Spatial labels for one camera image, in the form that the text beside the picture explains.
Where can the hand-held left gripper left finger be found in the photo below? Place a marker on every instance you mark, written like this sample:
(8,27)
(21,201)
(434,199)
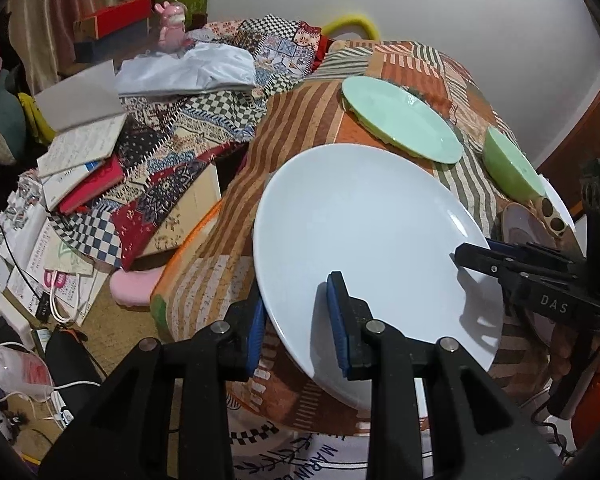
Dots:
(252,332)

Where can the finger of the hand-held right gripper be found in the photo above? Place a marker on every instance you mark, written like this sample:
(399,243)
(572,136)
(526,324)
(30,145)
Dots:
(480,257)
(502,246)

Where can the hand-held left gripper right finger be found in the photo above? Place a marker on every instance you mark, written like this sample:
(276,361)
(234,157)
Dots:
(337,325)

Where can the green bowl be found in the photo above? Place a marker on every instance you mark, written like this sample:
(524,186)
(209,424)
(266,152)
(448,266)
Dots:
(510,160)

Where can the large white plate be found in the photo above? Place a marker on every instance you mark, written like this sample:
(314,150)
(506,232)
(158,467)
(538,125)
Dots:
(370,220)

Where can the green plate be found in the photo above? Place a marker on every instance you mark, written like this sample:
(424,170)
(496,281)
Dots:
(400,115)

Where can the person's right hand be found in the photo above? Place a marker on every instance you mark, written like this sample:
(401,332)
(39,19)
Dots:
(562,355)

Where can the wooden piece with round holes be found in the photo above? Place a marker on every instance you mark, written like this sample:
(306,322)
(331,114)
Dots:
(550,210)

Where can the pink cushion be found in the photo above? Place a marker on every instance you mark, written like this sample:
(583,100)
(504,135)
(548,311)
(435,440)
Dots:
(135,285)

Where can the white printed cloth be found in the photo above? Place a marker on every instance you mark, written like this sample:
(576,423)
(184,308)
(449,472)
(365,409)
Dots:
(300,455)

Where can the black bag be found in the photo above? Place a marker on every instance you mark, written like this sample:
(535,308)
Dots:
(72,360)

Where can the patchwork printed cloth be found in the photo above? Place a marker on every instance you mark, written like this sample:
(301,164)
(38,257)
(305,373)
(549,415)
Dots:
(180,160)

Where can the orange striped blanket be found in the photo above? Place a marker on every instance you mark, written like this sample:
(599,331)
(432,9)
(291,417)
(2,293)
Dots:
(300,120)

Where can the red book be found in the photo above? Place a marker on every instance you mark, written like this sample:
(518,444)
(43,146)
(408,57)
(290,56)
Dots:
(97,185)

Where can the white plastic bag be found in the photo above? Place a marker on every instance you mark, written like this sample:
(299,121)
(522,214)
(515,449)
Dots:
(20,370)

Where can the pile of printed papers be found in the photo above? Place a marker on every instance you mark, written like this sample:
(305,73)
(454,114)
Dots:
(30,250)

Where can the white and blue book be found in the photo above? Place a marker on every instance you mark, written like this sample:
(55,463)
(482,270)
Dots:
(70,180)

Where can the grey open notebook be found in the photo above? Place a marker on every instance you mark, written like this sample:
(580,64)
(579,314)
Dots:
(80,95)

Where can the pink figurine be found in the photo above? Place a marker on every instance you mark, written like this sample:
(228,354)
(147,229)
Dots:
(172,27)

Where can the black box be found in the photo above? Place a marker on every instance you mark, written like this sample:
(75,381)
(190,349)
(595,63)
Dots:
(110,45)

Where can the teal pillow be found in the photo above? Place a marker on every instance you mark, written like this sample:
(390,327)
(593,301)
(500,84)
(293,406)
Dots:
(2,120)

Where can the green box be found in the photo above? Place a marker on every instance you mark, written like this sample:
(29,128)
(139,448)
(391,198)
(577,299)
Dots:
(192,2)

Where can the red box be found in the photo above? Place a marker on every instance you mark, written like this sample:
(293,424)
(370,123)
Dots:
(115,17)

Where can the beige curtain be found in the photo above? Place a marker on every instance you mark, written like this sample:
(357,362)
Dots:
(55,15)

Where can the wooden door frame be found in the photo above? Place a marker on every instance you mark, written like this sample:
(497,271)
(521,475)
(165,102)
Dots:
(590,125)

